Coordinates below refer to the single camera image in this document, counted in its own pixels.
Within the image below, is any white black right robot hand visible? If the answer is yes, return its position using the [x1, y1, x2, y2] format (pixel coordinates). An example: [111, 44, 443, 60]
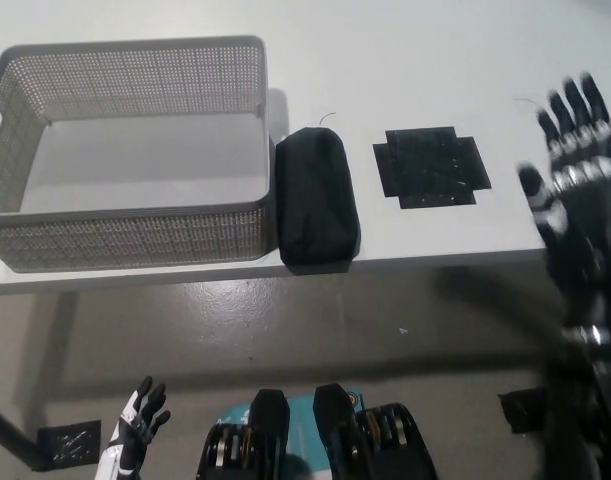
[516, 72, 611, 334]

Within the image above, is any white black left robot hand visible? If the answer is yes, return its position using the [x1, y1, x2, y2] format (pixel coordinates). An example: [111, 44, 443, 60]
[95, 375, 173, 480]

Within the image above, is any black fabric pencil case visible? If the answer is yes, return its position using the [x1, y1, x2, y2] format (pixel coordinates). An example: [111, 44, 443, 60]
[274, 126, 363, 277]

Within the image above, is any black tape cross patch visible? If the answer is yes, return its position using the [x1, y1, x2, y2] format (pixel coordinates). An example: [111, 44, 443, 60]
[372, 124, 493, 212]

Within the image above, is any grey perforated metal basket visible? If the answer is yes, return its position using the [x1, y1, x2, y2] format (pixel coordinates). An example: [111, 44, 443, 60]
[0, 34, 290, 275]

